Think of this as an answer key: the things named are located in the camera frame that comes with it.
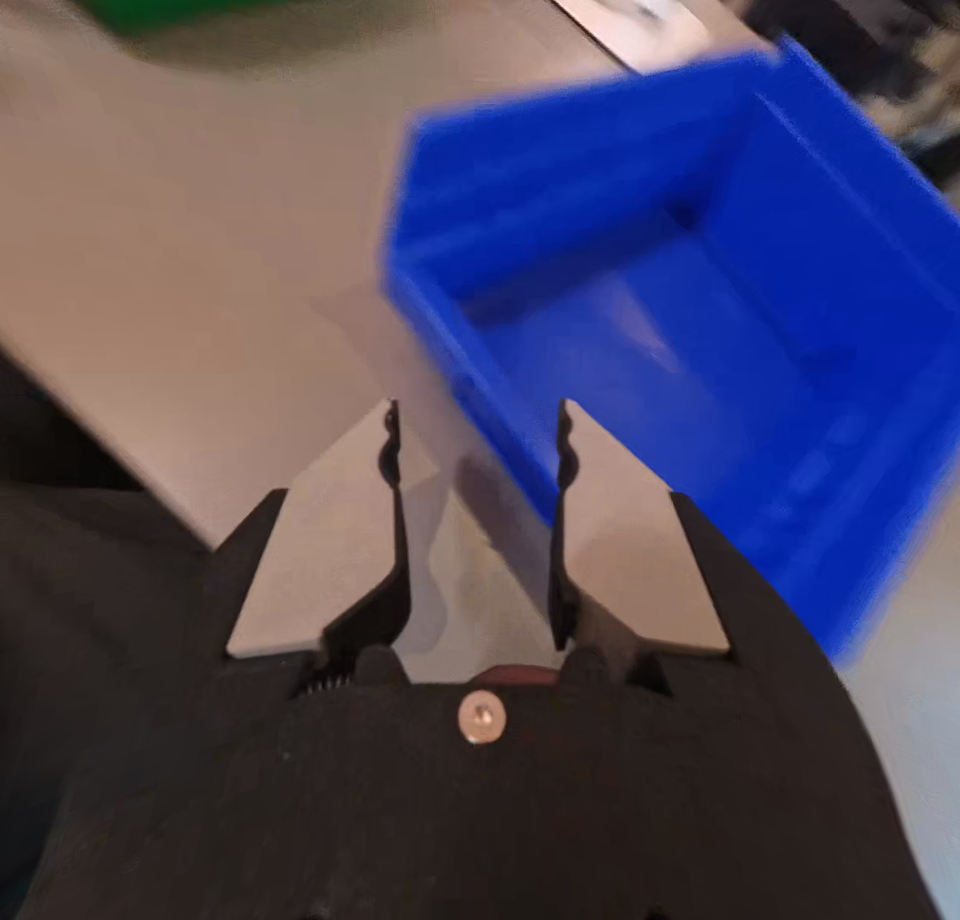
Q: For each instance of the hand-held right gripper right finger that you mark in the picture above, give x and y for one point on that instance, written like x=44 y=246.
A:
x=637 y=560

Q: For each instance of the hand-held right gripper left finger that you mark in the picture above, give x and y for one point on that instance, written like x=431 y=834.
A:
x=322 y=560

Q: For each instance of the blue plastic bin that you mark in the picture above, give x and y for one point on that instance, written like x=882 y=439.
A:
x=675 y=372

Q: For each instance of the grey desk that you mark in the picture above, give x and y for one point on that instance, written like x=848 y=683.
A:
x=187 y=259

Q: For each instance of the wooden document stand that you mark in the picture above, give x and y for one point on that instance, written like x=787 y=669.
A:
x=637 y=4

